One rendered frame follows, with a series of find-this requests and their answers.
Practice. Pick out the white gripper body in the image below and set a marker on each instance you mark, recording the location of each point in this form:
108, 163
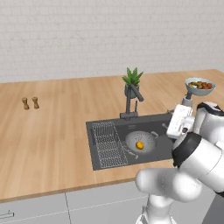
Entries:
178, 121

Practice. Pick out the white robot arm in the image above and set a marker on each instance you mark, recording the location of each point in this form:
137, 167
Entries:
192, 163

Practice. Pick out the dark grey sink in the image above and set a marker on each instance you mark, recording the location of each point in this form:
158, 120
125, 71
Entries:
145, 124

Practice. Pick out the grey metal colander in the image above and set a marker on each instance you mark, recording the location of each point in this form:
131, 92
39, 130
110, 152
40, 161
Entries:
147, 140

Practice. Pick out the orange tangerine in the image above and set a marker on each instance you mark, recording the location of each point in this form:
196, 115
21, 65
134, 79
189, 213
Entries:
140, 145

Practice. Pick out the dark grey sink faucet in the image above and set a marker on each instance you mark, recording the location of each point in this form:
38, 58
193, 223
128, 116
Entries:
128, 109

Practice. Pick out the brown orange food pieces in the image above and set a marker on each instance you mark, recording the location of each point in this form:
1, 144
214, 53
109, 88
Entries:
200, 85

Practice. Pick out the green plant in grey pot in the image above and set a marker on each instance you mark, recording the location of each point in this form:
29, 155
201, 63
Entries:
132, 78

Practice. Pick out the dark grey appliance front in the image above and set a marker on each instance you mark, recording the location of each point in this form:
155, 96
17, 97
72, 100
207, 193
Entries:
215, 213

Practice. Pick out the grey cupboard front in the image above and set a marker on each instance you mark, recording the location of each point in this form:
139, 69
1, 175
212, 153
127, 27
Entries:
105, 204

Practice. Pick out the wooden shaker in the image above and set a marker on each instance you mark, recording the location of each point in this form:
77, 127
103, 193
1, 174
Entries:
35, 103
25, 104

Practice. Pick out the grey drawer front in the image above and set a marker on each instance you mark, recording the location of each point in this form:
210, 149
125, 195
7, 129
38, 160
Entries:
35, 208

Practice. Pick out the pale blue pedestal bowl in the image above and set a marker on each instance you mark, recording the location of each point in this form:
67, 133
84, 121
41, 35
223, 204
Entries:
199, 91

